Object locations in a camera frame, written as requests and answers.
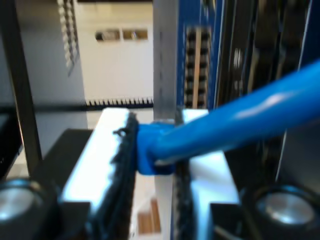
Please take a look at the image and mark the blue network cable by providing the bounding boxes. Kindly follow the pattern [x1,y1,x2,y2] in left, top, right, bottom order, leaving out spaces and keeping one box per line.
[136,58,320,176]

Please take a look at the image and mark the black rack server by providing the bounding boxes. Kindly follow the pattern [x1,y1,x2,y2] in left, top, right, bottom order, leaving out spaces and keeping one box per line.
[219,0,320,186]

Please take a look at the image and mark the black perforated rack post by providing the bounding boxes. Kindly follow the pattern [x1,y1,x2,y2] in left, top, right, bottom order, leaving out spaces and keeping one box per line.
[0,98,154,113]

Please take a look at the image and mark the blue network switch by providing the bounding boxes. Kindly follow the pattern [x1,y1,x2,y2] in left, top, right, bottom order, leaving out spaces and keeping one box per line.
[176,0,226,111]

